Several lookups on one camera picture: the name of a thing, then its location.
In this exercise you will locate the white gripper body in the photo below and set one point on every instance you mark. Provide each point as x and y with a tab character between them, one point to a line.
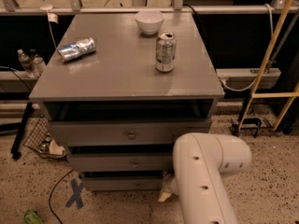
168	184

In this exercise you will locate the grey bottom drawer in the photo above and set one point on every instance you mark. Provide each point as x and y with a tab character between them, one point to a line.
122	183

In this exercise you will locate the grey drawer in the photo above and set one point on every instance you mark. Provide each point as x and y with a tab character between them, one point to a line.
121	162
122	183
113	133

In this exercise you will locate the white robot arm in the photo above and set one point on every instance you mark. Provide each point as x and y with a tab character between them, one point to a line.
200	162

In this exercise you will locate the grey middle drawer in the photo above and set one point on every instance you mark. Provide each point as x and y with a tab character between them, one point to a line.
121	162

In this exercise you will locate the grey top drawer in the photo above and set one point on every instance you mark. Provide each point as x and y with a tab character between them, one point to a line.
113	133

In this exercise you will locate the grey drawer cabinet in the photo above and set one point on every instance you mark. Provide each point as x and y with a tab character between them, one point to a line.
119	82

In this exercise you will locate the blue tape cross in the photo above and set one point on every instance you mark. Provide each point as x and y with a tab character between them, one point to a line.
76	196

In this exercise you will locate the green crumpled wrapper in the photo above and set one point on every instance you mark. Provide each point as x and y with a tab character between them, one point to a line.
32	217

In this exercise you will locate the upright green soda can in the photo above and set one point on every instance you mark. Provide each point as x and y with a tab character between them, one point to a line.
165	51

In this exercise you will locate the black tripod leg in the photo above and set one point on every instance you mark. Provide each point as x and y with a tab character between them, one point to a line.
17	142

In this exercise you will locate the white bowl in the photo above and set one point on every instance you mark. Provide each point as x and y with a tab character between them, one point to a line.
149	22

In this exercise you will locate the crushed blue soda can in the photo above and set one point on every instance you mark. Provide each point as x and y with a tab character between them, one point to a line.
77	49

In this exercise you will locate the clear plastic water bottle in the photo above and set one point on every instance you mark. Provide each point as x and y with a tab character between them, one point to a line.
26	63

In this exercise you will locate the wire mesh basket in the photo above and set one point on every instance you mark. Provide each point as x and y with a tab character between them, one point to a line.
42	143

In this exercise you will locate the yellow frame stand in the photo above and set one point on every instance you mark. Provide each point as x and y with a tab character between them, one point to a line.
269	57

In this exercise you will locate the white lamp with cord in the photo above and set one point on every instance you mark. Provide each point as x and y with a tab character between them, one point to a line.
52	18

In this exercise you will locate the metal railing frame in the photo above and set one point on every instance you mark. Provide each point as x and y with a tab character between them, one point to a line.
124	3

